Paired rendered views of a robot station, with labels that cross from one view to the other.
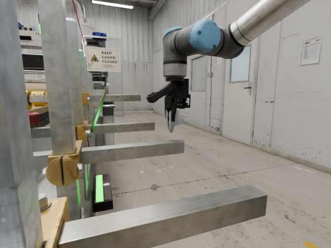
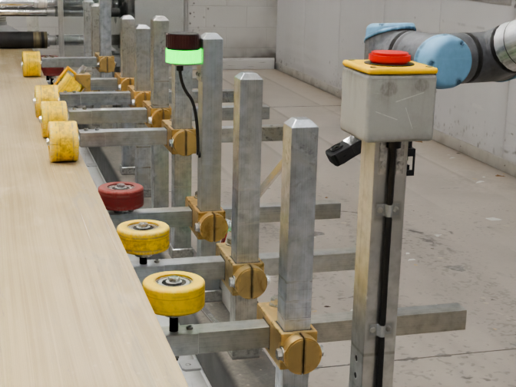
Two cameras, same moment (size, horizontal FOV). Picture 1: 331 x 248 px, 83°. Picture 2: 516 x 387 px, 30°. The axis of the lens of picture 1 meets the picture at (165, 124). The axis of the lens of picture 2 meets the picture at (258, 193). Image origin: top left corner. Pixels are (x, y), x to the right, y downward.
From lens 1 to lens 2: 112 cm
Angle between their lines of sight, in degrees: 6
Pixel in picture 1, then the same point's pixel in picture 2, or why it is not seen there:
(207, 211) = (408, 316)
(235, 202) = (434, 312)
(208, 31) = (448, 59)
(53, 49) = (249, 145)
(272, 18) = not seen: outside the picture
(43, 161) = (212, 269)
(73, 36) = (216, 64)
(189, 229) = not seen: hidden behind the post
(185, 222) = not seen: hidden behind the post
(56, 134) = (242, 238)
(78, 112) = (215, 188)
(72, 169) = (262, 279)
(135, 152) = (324, 263)
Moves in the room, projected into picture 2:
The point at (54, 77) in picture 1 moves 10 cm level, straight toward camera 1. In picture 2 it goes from (246, 175) to (277, 191)
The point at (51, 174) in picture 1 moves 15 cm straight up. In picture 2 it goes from (242, 285) to (243, 188)
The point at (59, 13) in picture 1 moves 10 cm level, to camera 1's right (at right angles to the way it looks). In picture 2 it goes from (259, 106) to (327, 108)
